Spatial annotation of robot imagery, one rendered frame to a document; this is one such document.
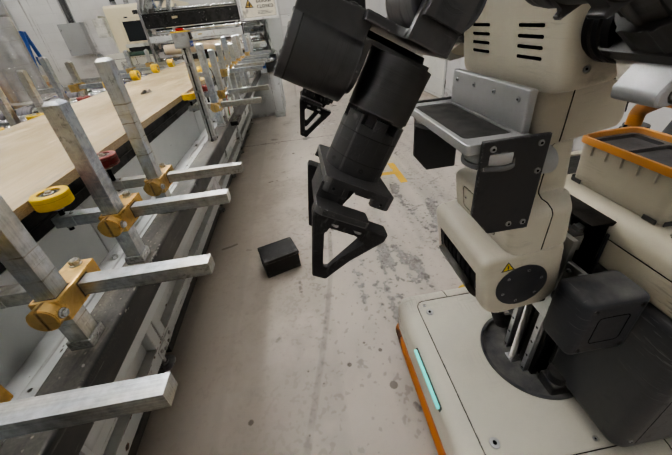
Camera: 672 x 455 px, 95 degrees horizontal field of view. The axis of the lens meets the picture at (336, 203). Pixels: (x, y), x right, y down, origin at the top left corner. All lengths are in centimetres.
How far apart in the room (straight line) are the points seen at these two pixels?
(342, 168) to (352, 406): 114
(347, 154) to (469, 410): 88
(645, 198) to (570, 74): 41
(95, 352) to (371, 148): 68
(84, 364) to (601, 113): 98
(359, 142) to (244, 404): 126
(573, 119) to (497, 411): 76
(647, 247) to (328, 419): 105
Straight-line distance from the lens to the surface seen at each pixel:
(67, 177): 116
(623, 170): 86
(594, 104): 63
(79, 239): 117
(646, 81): 44
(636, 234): 82
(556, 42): 51
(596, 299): 71
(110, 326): 84
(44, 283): 73
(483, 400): 107
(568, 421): 112
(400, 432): 131
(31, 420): 58
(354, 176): 28
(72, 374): 80
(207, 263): 66
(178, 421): 150
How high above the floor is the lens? 121
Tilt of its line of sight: 31 degrees down
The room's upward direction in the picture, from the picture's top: 6 degrees counter-clockwise
